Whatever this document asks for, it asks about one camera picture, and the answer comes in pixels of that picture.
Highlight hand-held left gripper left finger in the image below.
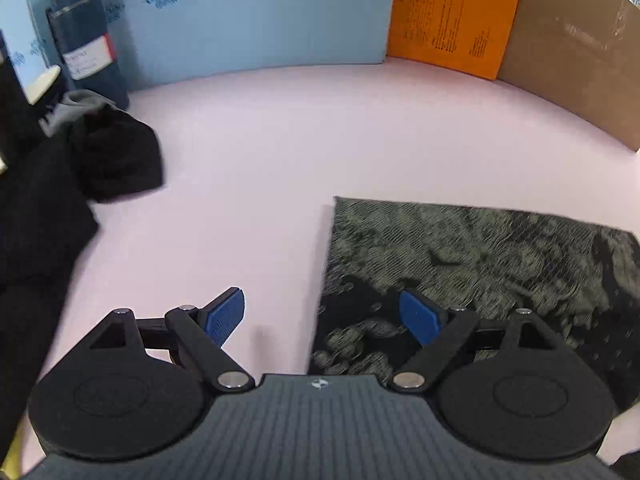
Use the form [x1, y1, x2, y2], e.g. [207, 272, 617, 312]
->
[89, 287, 254, 392]

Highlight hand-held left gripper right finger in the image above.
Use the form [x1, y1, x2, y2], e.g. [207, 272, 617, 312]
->
[391, 289, 572, 392]

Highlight black gold patterned garment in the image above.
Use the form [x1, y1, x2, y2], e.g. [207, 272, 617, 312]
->
[310, 196, 640, 411]

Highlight black knit cloth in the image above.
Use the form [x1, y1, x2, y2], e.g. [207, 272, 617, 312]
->
[70, 107, 165, 204]

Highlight black garment pile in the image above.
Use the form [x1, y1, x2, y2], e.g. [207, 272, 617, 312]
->
[0, 60, 100, 463]

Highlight grey cloth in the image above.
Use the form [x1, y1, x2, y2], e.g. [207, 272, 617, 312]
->
[40, 89, 119, 137]

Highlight large light blue foam board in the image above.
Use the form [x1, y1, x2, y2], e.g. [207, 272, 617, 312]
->
[50, 0, 399, 92]

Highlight brown cardboard board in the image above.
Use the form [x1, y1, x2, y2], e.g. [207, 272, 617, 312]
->
[497, 0, 640, 153]

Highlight orange printed board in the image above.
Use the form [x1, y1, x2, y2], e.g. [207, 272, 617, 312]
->
[387, 0, 529, 81]

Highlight dark blue cylindrical can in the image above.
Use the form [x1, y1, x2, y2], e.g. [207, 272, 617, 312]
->
[46, 0, 131, 110]

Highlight small light blue foam board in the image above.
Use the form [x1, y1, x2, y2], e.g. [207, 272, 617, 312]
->
[0, 0, 67, 106]

